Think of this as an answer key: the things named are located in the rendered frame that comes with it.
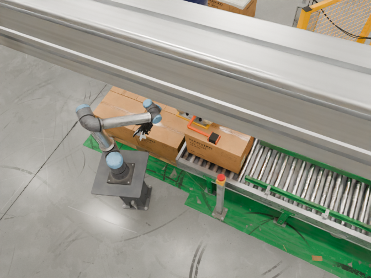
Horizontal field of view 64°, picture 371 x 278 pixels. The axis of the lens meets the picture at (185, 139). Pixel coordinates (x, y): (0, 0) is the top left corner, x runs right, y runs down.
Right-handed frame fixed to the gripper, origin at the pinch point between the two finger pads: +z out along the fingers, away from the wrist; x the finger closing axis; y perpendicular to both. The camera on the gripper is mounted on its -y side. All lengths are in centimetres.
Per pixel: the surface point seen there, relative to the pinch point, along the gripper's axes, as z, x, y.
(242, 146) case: -45, -52, 72
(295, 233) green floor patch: -3, -73, 190
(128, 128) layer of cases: -10, 78, 26
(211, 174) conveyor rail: -11, -21, 85
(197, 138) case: -32, -19, 46
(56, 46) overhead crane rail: 6, -193, -124
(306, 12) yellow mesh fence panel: -124, -113, -3
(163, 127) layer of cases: -31, 51, 51
